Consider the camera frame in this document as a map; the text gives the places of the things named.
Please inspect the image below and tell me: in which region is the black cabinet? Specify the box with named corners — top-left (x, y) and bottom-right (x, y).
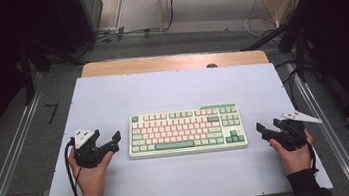
top-left (51, 0), bottom-right (110, 56)

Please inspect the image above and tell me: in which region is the white cable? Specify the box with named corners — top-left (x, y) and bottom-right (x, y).
top-left (241, 0), bottom-right (280, 38)

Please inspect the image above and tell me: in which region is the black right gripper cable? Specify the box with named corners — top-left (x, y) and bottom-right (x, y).
top-left (304, 139), bottom-right (321, 175)

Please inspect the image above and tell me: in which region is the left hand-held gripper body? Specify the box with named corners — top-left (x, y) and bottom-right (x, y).
top-left (71, 126), bottom-right (105, 170)

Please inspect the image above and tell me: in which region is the person's right hand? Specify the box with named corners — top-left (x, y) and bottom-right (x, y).
top-left (268, 128), bottom-right (319, 178)

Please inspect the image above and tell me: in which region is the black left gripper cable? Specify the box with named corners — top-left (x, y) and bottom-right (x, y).
top-left (62, 138), bottom-right (84, 196)

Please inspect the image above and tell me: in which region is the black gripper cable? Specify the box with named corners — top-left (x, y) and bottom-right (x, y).
top-left (62, 138), bottom-right (84, 196)
top-left (304, 139), bottom-right (321, 175)

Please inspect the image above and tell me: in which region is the green and cream keyboard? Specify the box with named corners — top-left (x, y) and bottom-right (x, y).
top-left (123, 100), bottom-right (249, 162)

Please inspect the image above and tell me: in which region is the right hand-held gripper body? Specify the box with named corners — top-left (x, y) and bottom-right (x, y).
top-left (271, 107), bottom-right (327, 154)

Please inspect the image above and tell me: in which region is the black hanging cable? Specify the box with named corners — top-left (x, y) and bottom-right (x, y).
top-left (162, 0), bottom-right (183, 31)

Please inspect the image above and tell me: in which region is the person's left hand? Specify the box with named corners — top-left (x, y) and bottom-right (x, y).
top-left (67, 142), bottom-right (120, 196)

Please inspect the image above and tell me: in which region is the black metal stand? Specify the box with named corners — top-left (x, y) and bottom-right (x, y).
top-left (17, 44), bottom-right (38, 106)

